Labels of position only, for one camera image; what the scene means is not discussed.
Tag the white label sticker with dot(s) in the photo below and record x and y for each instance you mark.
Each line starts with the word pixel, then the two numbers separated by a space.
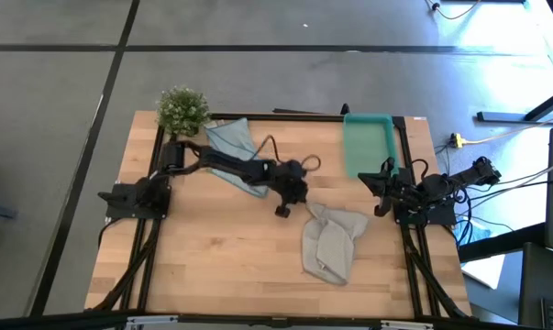
pixel 215 124

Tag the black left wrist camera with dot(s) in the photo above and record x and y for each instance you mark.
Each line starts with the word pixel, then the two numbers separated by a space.
pixel 283 211

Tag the dark desk top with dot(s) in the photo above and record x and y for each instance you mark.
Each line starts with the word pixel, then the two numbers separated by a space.
pixel 542 275

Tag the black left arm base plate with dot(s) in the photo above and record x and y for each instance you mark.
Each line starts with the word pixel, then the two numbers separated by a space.
pixel 120 201

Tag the blue microfiber towel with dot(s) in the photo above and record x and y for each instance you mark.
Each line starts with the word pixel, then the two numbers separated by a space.
pixel 235 137

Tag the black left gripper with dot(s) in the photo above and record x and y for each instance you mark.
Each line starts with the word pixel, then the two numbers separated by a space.
pixel 290 179

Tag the white paper sheet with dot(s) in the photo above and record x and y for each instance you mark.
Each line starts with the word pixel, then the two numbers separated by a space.
pixel 484 270

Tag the thin black bar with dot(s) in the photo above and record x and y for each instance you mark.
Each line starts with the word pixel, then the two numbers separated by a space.
pixel 303 111

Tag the black desk leg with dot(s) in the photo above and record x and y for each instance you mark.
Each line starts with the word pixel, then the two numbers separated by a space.
pixel 501 117

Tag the potted green plant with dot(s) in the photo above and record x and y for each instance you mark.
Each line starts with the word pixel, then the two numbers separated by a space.
pixel 182 110

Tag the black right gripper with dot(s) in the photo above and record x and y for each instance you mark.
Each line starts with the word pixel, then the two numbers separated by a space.
pixel 402 187

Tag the grey microfiber towel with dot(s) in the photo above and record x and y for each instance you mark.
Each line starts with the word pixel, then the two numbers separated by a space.
pixel 331 243

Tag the black desk beam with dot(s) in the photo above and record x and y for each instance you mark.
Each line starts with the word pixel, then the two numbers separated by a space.
pixel 501 240

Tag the green plastic basket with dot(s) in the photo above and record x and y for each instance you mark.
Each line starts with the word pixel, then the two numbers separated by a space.
pixel 368 146

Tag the silver frame bracket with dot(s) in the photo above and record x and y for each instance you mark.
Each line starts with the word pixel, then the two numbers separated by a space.
pixel 406 324
pixel 152 319

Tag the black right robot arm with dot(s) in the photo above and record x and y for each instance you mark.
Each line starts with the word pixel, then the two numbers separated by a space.
pixel 468 176

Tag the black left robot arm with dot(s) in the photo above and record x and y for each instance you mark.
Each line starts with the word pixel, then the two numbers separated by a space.
pixel 225 164

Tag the yellow power plug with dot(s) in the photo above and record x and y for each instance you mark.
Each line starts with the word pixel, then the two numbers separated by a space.
pixel 456 139

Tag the small black stand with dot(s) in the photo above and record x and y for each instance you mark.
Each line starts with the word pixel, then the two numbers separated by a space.
pixel 345 109

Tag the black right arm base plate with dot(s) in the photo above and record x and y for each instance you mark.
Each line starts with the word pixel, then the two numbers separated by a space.
pixel 441 215

